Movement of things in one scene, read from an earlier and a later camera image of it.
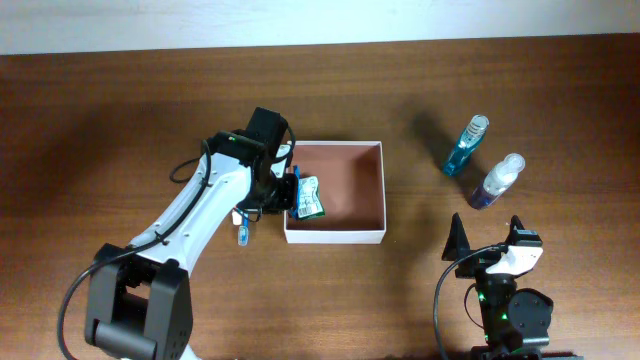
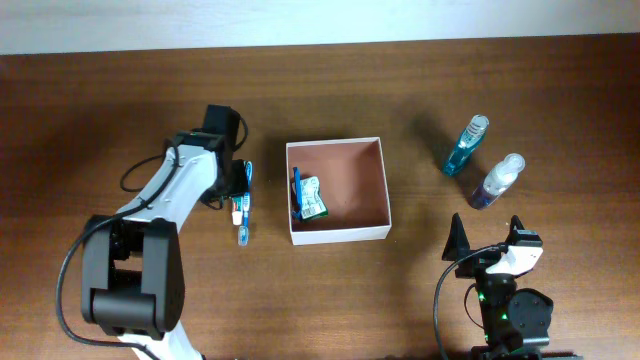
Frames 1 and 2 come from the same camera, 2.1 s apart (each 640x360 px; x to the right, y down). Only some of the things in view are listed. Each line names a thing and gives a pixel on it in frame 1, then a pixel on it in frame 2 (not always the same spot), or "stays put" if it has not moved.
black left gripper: [288, 198] -> [238, 187]
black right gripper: [458, 244] stays put
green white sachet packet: [310, 203] stays put
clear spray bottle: [498, 181] stays put
